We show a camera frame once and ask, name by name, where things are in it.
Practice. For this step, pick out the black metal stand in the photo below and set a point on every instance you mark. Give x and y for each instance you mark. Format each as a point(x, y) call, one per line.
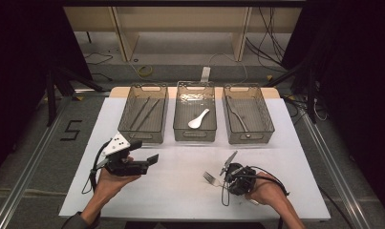
point(50, 95)
point(311, 95)

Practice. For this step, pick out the white power strip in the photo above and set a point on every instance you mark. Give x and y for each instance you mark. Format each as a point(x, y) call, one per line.
point(205, 74)

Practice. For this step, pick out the white table board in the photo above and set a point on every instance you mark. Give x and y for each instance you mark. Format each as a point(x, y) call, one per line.
point(167, 197)

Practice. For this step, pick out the smoky clear plastic basket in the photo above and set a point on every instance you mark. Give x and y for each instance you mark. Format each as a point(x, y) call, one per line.
point(257, 114)
point(195, 95)
point(144, 127)

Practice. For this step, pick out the aluminium floor rail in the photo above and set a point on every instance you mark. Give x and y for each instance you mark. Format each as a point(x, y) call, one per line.
point(24, 171)
point(333, 165)

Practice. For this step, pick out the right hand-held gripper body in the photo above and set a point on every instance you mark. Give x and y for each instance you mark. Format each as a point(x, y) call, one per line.
point(242, 181)

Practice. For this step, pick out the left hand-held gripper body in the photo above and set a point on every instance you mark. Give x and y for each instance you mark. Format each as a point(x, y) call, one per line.
point(123, 168)

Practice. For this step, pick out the metal fork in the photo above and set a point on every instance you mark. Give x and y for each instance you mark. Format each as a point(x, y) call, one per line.
point(209, 178)

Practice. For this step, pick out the light wooden shelf unit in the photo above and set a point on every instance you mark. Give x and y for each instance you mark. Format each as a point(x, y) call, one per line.
point(180, 20)

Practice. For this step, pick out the person's left hand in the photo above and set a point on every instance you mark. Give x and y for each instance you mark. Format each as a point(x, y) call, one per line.
point(109, 186)

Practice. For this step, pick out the white spoon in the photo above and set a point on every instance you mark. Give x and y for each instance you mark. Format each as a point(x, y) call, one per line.
point(195, 123)

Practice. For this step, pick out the person's right hand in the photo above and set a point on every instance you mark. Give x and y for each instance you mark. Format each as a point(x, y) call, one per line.
point(268, 191)

